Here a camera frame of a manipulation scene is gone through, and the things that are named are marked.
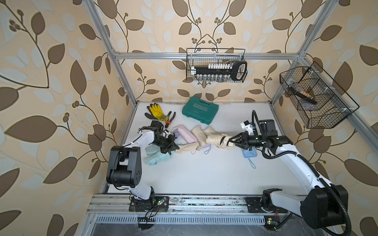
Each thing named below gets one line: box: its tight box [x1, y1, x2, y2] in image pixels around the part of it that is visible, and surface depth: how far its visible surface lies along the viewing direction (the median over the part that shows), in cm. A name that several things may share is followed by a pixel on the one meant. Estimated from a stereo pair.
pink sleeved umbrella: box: [173, 124, 198, 144], surface depth 100 cm
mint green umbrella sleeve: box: [144, 144, 161, 156], surface depth 93 cm
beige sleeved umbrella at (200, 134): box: [191, 124, 208, 148], surface depth 101 cm
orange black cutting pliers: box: [164, 111, 177, 129], surface depth 110 cm
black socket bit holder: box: [190, 60, 248, 82], surface depth 86 cm
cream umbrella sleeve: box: [176, 142, 201, 154], surface depth 88 cm
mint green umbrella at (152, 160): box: [144, 150, 175, 166], surface depth 89 cm
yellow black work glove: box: [144, 102, 168, 121], surface depth 114 cm
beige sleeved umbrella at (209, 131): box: [202, 125, 220, 137], surface depth 102 cm
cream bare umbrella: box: [206, 133, 236, 148], surface depth 79 cm
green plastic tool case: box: [181, 96, 220, 125], surface depth 113 cm
